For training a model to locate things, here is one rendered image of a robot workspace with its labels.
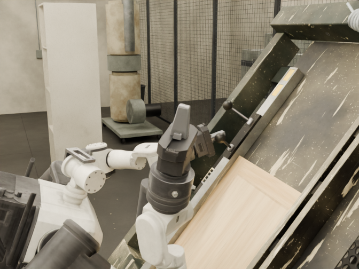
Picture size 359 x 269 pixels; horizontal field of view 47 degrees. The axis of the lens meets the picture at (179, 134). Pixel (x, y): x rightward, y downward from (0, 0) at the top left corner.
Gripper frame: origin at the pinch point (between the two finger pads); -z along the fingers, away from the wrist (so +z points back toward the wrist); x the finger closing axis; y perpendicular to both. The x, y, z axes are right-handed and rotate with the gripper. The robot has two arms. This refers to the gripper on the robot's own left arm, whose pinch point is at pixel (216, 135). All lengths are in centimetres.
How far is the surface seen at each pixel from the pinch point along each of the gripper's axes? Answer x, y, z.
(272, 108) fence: -1.5, 0.6, -23.3
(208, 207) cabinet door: 22.2, 5.1, 12.3
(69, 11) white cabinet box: -57, -374, -2
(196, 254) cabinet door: 30.0, 15.8, 23.9
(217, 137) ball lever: -1.0, 4.4, 1.4
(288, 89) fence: -5.7, 0.6, -31.5
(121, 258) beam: 41, -19, 47
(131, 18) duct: -18, -552, -108
